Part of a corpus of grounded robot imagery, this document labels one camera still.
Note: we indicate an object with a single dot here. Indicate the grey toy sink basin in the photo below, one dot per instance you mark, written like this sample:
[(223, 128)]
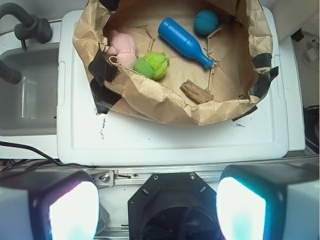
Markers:
[(29, 108)]

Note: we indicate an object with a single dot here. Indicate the teal textured ball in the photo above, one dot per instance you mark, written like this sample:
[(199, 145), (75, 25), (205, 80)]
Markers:
[(206, 22)]

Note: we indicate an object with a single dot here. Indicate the white plastic tray lid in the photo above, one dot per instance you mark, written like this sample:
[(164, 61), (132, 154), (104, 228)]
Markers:
[(113, 139)]

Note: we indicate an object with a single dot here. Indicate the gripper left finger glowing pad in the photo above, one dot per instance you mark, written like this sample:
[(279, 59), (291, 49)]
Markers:
[(48, 205)]

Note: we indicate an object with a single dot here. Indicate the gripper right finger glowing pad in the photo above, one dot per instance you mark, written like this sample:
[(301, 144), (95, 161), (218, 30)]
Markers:
[(269, 202)]

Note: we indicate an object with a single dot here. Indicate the green fuzzy plush toy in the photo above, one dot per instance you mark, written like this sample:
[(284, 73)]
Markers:
[(154, 65)]

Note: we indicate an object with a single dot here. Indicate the crumpled brown paper bag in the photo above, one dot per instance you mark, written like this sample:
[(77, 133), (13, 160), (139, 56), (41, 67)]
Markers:
[(241, 48)]

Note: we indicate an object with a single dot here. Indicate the white charger plug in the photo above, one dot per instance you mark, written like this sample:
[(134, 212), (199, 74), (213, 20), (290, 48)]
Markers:
[(313, 53)]

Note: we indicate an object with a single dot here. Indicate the black octagonal mount plate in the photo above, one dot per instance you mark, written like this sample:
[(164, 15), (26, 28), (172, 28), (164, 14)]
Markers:
[(174, 206)]

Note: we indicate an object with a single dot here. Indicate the blue plastic bottle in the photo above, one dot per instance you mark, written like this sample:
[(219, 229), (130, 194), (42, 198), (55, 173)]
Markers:
[(182, 41)]

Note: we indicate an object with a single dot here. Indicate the brown wood chip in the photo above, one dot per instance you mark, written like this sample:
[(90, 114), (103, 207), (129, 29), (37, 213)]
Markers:
[(196, 93)]

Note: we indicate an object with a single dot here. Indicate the pink plush toy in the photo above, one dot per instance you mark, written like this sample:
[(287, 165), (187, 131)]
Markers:
[(123, 46)]

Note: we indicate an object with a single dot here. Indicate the grey toy faucet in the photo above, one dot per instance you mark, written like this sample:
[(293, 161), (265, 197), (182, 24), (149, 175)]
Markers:
[(29, 27)]

